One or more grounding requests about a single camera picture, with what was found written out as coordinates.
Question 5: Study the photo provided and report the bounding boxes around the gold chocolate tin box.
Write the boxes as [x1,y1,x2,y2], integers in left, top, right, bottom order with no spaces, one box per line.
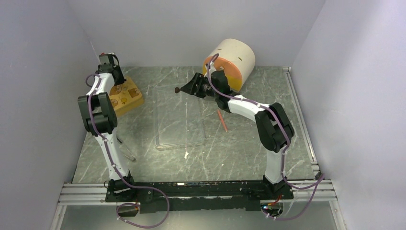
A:
[110,95,144,117]

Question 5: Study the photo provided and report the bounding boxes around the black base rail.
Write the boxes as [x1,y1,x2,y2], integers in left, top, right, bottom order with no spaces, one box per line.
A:
[105,178,294,214]

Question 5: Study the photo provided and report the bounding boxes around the round pastel drawer cabinet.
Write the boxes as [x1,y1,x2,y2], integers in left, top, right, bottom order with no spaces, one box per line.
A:
[203,38,255,92]

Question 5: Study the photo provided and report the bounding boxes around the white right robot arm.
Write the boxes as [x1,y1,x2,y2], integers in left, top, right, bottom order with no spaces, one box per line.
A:
[175,70,295,199]

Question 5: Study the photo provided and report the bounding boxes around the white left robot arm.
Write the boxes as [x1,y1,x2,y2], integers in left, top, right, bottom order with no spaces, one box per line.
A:
[78,69,137,201]

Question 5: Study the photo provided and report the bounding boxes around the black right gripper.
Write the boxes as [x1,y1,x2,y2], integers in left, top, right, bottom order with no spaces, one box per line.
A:
[180,73,219,99]

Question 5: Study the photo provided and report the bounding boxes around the clear plastic tray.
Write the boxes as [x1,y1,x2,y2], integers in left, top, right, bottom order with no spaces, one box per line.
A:
[152,85,205,150]

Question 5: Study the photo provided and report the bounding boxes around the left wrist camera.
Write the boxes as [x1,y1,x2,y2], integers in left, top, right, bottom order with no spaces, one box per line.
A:
[97,53,119,73]

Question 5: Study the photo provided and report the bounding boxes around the aluminium frame rail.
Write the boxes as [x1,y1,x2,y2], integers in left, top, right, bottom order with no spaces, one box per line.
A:
[50,183,107,230]

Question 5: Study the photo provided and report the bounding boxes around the black metal tongs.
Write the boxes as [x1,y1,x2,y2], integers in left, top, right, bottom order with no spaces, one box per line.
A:
[116,136,136,162]

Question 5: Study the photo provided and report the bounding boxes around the silver tin lid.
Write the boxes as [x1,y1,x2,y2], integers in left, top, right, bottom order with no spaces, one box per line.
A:
[109,76,142,98]

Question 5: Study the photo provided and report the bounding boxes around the red pen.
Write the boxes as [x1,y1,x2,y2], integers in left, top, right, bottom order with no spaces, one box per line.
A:
[217,109,228,132]

